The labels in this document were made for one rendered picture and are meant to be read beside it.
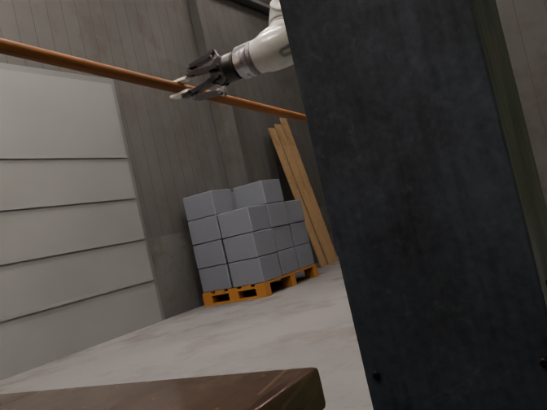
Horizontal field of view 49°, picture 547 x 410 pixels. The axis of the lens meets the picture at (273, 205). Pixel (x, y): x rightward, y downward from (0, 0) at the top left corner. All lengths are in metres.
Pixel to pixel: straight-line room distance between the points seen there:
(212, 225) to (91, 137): 1.62
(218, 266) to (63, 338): 1.98
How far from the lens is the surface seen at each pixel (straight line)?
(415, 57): 0.64
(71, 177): 6.12
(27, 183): 5.79
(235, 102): 1.96
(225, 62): 1.62
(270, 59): 1.55
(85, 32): 7.01
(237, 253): 6.67
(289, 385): 0.40
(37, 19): 6.63
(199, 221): 6.91
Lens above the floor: 0.68
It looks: 2 degrees up
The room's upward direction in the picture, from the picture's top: 13 degrees counter-clockwise
